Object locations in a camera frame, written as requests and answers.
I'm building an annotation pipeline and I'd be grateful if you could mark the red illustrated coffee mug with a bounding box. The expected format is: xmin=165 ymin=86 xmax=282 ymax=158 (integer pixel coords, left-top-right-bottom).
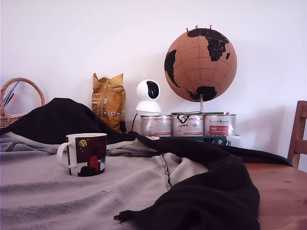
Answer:
xmin=57 ymin=133 xmax=107 ymax=177

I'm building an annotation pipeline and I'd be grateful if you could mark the tin can with red label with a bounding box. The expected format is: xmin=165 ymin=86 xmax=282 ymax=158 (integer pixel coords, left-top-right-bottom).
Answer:
xmin=140 ymin=115 xmax=173 ymax=137

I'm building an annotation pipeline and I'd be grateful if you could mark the tin can with black logo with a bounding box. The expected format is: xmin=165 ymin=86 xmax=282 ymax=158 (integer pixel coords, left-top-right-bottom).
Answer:
xmin=171 ymin=114 xmax=205 ymax=138

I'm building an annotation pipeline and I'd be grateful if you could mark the yellow paper bag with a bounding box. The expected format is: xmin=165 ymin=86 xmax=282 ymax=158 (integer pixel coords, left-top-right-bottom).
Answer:
xmin=91 ymin=72 xmax=127 ymax=134

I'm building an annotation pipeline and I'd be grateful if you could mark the metal globe stand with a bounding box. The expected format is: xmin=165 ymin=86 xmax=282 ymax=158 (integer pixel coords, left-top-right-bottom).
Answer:
xmin=170 ymin=94 xmax=231 ymax=115

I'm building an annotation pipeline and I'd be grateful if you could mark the cork globe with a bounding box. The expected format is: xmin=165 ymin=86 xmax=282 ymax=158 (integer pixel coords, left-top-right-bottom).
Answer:
xmin=164 ymin=28 xmax=238 ymax=103

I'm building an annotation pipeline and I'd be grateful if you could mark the dark green box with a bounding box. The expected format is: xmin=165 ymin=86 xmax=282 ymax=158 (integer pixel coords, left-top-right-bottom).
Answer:
xmin=158 ymin=135 xmax=232 ymax=146

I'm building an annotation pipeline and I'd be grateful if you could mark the tin can with script label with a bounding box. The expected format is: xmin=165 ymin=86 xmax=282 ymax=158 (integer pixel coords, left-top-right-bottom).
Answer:
xmin=203 ymin=114 xmax=237 ymax=137

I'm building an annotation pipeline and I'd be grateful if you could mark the black and grey jacket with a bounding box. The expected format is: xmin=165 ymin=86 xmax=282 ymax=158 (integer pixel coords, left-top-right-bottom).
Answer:
xmin=0 ymin=97 xmax=294 ymax=230

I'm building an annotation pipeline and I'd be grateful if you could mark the blue pen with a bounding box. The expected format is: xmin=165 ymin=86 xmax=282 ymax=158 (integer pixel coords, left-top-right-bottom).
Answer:
xmin=2 ymin=81 xmax=20 ymax=106

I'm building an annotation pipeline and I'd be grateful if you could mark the red pen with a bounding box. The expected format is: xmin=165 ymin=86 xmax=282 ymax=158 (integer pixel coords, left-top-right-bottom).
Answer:
xmin=3 ymin=92 xmax=15 ymax=106

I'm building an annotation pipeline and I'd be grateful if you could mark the wooden chair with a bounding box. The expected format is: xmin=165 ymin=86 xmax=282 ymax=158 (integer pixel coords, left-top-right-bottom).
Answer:
xmin=287 ymin=100 xmax=307 ymax=171

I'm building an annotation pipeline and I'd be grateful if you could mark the white dome security camera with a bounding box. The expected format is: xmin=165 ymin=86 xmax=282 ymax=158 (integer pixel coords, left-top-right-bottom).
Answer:
xmin=135 ymin=79 xmax=162 ymax=113

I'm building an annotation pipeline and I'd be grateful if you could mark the black camera power cable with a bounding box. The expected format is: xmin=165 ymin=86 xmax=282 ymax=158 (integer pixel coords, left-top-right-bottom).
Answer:
xmin=130 ymin=112 xmax=139 ymax=132

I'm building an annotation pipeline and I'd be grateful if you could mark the wicker basket with handle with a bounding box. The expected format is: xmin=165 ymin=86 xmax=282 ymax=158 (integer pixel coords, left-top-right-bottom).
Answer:
xmin=0 ymin=77 xmax=46 ymax=130

